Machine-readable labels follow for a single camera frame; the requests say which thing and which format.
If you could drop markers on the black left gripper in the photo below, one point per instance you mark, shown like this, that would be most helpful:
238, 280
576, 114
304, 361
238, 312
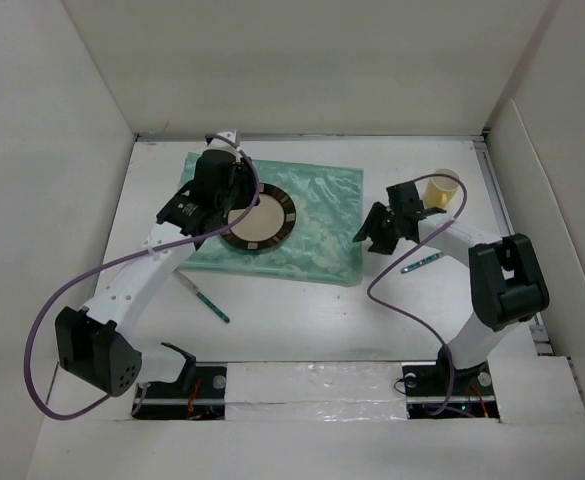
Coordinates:
243, 176

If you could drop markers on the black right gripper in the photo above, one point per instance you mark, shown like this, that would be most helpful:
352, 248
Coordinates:
372, 223

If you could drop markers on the green patterned cloth placemat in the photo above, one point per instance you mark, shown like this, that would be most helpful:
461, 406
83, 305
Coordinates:
329, 204

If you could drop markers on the dark rimmed dinner plate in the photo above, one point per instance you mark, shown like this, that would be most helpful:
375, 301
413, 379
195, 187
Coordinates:
267, 225

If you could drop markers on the fork with green handle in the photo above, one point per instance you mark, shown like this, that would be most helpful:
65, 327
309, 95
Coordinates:
421, 263

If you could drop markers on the knife with green handle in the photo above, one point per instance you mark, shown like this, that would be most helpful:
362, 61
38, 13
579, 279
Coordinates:
192, 288

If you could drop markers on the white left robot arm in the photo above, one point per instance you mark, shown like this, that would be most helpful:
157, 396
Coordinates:
95, 341

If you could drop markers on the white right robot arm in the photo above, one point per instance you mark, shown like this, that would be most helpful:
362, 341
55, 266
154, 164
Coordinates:
506, 282

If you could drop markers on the yellow mug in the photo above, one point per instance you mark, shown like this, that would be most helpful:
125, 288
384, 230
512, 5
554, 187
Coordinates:
441, 188

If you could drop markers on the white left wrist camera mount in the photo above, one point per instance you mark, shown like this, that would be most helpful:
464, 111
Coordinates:
223, 141

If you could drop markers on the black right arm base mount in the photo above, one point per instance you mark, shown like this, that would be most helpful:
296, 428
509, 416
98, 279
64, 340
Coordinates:
435, 391

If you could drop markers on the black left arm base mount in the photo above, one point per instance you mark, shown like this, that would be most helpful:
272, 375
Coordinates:
204, 400

